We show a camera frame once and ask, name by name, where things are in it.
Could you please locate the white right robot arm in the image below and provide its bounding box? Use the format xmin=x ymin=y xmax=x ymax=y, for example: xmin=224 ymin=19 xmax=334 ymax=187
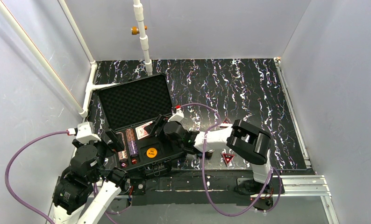
xmin=144 ymin=118 xmax=271 ymax=183

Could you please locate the white-blue chip stack in case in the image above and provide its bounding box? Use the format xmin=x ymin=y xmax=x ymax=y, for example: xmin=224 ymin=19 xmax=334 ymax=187
xmin=117 ymin=132 xmax=128 ymax=162

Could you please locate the brown poker chip stack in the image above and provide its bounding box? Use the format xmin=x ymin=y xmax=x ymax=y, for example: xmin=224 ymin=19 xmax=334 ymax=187
xmin=205 ymin=150 xmax=214 ymax=160

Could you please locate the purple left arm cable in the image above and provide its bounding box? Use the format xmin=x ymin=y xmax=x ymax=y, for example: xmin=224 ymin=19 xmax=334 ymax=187
xmin=4 ymin=130 xmax=134 ymax=224

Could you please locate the white pvc frame pipe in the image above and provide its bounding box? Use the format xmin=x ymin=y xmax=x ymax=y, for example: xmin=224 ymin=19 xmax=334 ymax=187
xmin=0 ymin=0 xmax=114 ymax=118

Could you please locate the white pvc pole with orange knob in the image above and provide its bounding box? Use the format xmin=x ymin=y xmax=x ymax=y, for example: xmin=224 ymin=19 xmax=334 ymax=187
xmin=133 ymin=0 xmax=152 ymax=76

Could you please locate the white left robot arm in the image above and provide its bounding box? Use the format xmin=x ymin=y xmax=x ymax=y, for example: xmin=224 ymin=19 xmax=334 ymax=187
xmin=52 ymin=128 xmax=128 ymax=224

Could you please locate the red playing card deck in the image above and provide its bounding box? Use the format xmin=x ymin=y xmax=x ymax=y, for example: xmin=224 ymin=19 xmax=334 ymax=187
xmin=135 ymin=121 xmax=153 ymax=140

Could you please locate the orange-purple chip stack in case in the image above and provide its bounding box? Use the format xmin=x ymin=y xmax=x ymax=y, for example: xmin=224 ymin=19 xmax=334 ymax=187
xmin=126 ymin=128 xmax=139 ymax=157

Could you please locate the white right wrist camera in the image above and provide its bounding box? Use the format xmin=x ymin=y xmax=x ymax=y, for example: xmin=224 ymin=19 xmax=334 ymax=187
xmin=168 ymin=105 xmax=184 ymax=122

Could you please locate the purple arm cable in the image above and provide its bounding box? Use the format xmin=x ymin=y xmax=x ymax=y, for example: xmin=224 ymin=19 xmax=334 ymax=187
xmin=172 ymin=103 xmax=282 ymax=217
xmin=4 ymin=130 xmax=134 ymax=224

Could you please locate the yellow big blind button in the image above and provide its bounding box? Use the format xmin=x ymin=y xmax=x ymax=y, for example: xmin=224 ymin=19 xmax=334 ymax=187
xmin=146 ymin=147 xmax=158 ymax=158

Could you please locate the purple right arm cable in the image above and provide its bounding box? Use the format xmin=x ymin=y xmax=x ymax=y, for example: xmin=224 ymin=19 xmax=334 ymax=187
xmin=172 ymin=103 xmax=282 ymax=217

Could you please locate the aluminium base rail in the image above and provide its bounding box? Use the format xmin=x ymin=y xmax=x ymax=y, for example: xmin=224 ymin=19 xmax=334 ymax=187
xmin=46 ymin=175 xmax=339 ymax=224

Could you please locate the red triangle dealer button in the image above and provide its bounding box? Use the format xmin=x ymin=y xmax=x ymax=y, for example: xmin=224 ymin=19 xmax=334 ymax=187
xmin=221 ymin=153 xmax=235 ymax=166

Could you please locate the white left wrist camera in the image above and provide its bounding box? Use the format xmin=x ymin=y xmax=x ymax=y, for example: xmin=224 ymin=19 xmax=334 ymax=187
xmin=66 ymin=121 xmax=101 ymax=144

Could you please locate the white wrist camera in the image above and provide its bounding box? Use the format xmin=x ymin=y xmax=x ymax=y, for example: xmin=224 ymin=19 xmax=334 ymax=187
xmin=66 ymin=121 xmax=101 ymax=144
xmin=168 ymin=105 xmax=184 ymax=122

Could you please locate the black foam-lined poker case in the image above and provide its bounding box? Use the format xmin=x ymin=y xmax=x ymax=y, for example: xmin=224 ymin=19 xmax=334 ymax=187
xmin=97 ymin=74 xmax=186 ymax=177

